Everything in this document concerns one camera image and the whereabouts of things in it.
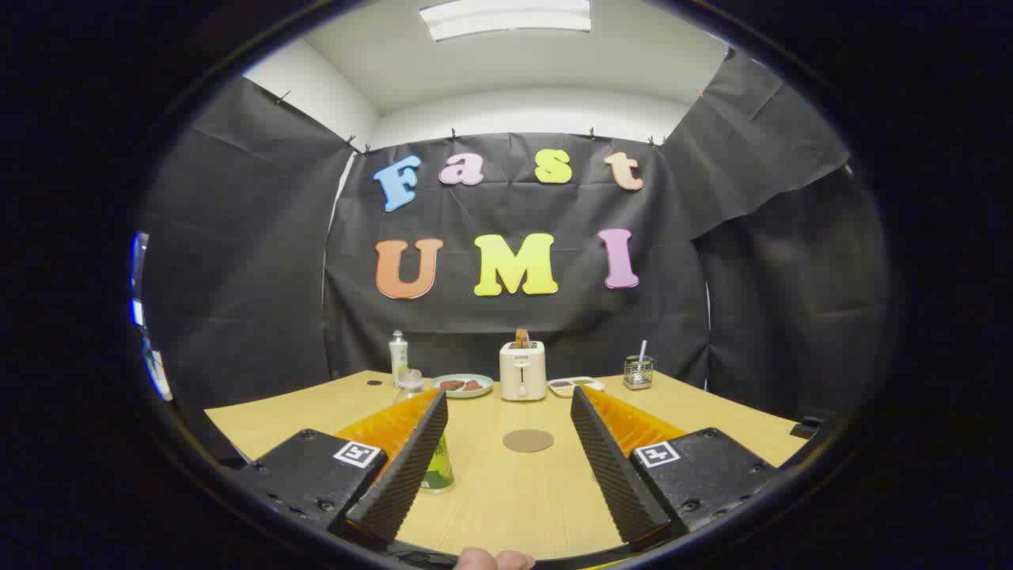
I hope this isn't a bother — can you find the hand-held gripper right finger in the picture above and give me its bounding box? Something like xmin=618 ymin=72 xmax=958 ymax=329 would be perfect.
xmin=570 ymin=386 xmax=783 ymax=551

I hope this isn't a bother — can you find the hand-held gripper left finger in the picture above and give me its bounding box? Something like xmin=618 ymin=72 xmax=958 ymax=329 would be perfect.
xmin=230 ymin=388 xmax=450 ymax=547

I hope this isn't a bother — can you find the clear juice bottle green label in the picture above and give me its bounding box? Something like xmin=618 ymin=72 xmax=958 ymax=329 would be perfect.
xmin=393 ymin=368 xmax=456 ymax=494

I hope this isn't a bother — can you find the round brown coaster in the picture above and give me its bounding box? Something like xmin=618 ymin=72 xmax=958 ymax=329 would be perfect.
xmin=503 ymin=429 xmax=555 ymax=454

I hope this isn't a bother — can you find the small white and green bottle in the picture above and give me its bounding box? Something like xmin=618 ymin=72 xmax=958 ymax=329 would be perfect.
xmin=389 ymin=330 xmax=409 ymax=389

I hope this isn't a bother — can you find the pale green plate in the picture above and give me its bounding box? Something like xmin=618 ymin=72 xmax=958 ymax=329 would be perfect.
xmin=430 ymin=374 xmax=494 ymax=399

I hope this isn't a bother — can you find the wooden table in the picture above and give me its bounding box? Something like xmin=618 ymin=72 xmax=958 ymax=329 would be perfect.
xmin=204 ymin=370 xmax=808 ymax=559

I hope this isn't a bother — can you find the white toaster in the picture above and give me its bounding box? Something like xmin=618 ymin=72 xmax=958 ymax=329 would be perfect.
xmin=499 ymin=340 xmax=548 ymax=402

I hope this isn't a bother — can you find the black backdrop cloth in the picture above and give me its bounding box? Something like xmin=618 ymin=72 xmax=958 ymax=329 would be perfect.
xmin=138 ymin=51 xmax=891 ymax=428

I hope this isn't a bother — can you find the ceiling light panel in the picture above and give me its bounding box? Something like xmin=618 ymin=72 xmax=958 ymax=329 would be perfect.
xmin=419 ymin=0 xmax=592 ymax=42

